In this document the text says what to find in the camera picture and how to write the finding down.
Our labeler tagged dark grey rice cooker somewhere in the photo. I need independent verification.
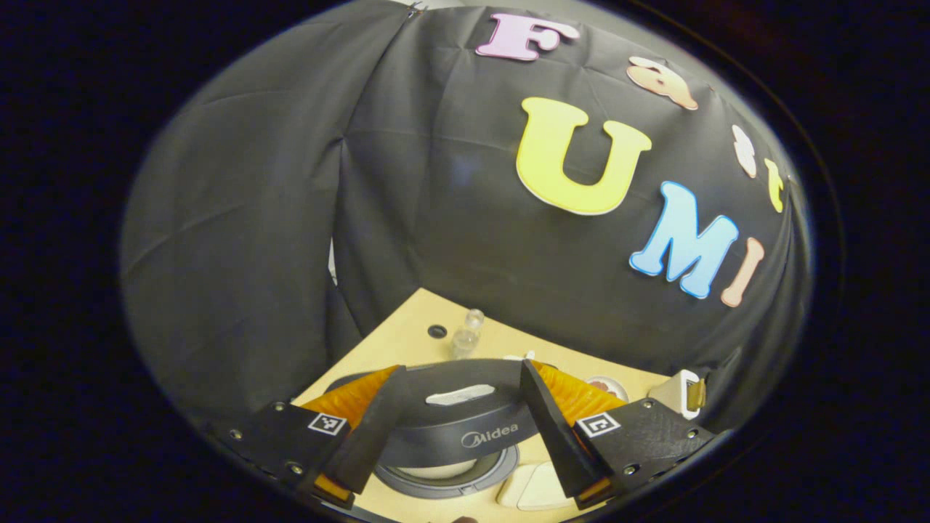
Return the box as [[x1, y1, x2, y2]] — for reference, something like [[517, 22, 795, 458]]
[[323, 358, 542, 500]]

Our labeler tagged clear rice container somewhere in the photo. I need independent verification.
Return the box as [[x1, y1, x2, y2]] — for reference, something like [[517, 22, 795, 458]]
[[496, 461, 575, 511]]

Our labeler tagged small clear glass bottle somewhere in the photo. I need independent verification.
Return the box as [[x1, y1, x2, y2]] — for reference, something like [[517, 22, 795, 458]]
[[452, 309, 485, 360]]

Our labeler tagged white toaster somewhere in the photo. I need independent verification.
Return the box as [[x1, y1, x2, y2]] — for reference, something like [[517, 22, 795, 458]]
[[649, 369, 707, 422]]

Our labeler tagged round white plate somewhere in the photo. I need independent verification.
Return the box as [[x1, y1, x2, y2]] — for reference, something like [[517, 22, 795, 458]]
[[585, 375, 629, 404]]

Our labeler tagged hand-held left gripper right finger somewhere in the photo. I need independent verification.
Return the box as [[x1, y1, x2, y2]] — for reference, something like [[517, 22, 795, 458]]
[[519, 359, 716, 509]]

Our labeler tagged black backdrop cloth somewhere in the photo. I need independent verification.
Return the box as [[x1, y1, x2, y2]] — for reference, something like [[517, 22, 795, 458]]
[[120, 0, 811, 429]]

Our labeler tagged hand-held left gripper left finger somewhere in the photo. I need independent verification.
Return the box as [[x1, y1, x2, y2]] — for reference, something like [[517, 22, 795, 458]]
[[218, 365, 408, 509]]

